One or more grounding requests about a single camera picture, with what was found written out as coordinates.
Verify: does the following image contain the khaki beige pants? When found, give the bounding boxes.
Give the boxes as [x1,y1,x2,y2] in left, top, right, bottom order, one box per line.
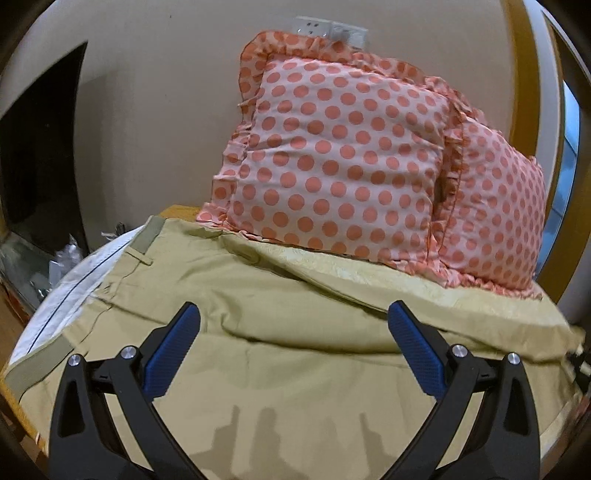
[2,215,584,480]

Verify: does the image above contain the wooden bedside table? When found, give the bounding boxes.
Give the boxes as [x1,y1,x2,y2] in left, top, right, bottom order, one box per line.
[159,204,200,222]

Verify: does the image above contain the white wall socket panel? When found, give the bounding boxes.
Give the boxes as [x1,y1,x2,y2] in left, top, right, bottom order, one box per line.
[291,16,368,50]

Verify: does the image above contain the pink polka-dot pillow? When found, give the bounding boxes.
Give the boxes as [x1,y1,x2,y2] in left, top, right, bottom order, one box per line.
[425,77,546,299]
[197,31,458,283]

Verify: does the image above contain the black television screen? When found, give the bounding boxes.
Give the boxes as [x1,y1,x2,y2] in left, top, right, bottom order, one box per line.
[1,42,89,255]

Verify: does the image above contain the wooden door frame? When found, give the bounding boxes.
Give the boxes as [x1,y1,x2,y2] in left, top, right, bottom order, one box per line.
[501,1,590,303]

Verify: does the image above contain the front pink polka-dot pillow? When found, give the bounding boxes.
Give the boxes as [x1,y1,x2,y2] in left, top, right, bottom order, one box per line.
[197,31,458,283]

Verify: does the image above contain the rear pink polka-dot pillow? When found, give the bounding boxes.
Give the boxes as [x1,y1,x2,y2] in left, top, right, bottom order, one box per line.
[425,77,546,299]

